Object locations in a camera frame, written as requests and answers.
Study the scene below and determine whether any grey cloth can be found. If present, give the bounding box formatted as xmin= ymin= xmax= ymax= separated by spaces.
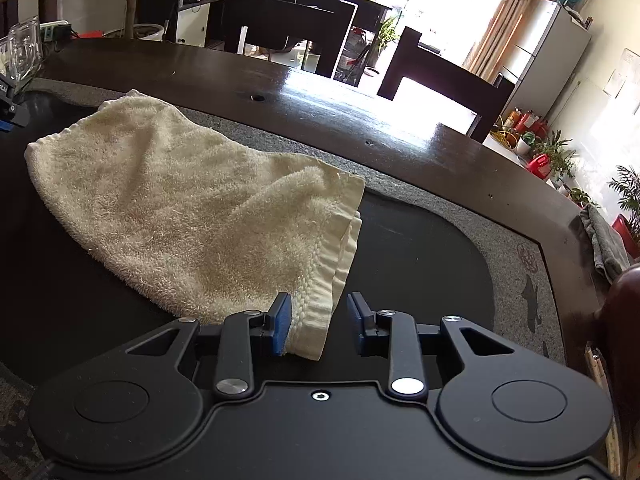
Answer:
xmin=579 ymin=204 xmax=632 ymax=282

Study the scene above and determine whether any white wall calendar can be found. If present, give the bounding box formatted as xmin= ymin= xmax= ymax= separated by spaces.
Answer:
xmin=603 ymin=48 xmax=640 ymax=112

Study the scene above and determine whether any white cabinet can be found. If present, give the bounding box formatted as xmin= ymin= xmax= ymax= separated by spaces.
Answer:
xmin=175 ymin=0 xmax=227 ymax=49

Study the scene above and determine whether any green potted plant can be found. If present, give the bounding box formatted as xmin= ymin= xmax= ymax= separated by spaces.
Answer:
xmin=534 ymin=130 xmax=580 ymax=187

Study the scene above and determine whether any white power strip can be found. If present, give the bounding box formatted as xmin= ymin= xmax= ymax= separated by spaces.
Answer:
xmin=39 ymin=20 xmax=72 ymax=42

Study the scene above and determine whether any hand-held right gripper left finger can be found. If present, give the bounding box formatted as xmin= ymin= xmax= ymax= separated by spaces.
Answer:
xmin=125 ymin=292 xmax=293 ymax=401

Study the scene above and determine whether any large clear water bottle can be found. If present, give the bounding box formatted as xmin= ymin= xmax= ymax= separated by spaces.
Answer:
xmin=339 ymin=29 xmax=372 ymax=82

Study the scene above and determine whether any red watering can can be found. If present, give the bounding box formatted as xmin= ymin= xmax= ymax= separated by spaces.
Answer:
xmin=526 ymin=153 xmax=552 ymax=182

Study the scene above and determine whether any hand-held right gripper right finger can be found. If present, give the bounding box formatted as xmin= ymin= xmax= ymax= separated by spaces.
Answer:
xmin=347 ymin=291 xmax=532 ymax=396

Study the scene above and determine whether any fern in red pot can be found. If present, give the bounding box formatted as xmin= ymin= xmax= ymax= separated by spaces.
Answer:
xmin=607 ymin=164 xmax=640 ymax=261

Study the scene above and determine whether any cream terry towel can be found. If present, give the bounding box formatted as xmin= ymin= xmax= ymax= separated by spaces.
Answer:
xmin=25 ymin=89 xmax=366 ymax=362

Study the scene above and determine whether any dark wooden high-back chair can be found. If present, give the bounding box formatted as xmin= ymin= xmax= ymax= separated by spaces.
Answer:
xmin=223 ymin=0 xmax=359 ymax=80

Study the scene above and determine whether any white refrigerator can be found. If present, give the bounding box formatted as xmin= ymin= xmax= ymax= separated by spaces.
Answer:
xmin=499 ymin=0 xmax=594 ymax=117

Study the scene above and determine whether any patterned beige curtain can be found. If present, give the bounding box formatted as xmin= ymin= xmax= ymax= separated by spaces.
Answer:
xmin=462 ymin=0 xmax=540 ymax=82

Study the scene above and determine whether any clear glass pitcher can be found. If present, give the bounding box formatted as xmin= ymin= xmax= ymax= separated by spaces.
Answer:
xmin=0 ymin=17 xmax=44 ymax=85

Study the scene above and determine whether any dark wooden low-back chair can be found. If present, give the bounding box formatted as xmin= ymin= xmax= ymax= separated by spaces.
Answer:
xmin=376 ymin=26 xmax=516 ymax=144

